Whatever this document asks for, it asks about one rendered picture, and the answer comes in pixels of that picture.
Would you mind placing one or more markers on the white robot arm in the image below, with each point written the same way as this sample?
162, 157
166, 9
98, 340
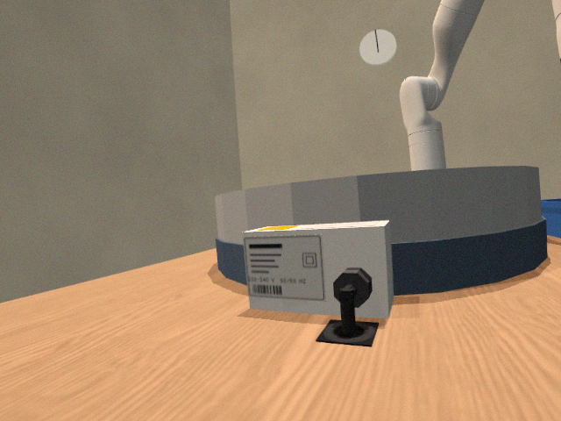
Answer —
452, 25

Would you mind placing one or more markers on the blue open tray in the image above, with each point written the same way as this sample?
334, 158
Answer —
551, 210

